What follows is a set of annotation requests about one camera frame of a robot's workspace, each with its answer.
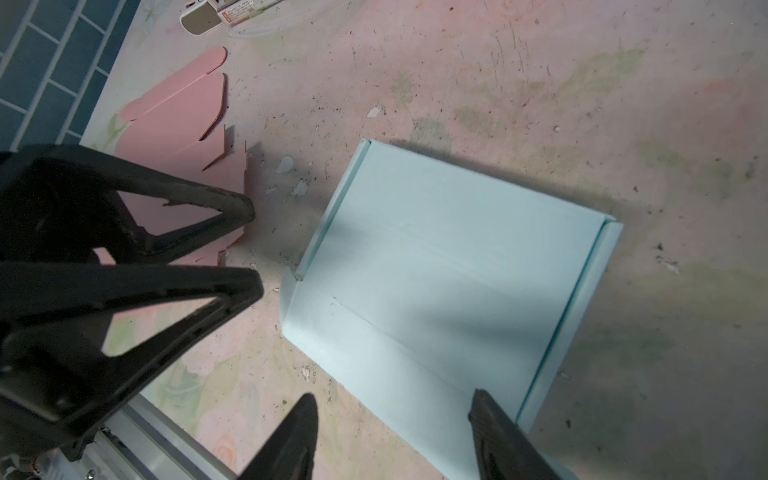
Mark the light blue paper box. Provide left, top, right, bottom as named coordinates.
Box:
left=279, top=140, right=622, bottom=479

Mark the aluminium mounting rail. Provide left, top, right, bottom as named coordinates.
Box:
left=33, top=395, right=237, bottom=480

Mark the pink flat paper box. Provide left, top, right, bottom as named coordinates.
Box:
left=115, top=46, right=247, bottom=266

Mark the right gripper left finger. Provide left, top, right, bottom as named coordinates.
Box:
left=239, top=393, right=319, bottom=480

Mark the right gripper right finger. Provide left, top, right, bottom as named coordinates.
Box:
left=468, top=389, right=561, bottom=480

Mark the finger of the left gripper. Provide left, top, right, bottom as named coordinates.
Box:
left=1, top=261, right=264, bottom=456
left=1, top=144, right=255, bottom=264

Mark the clear highlighter marker pack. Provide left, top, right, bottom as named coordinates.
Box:
left=212, top=0, right=280, bottom=26

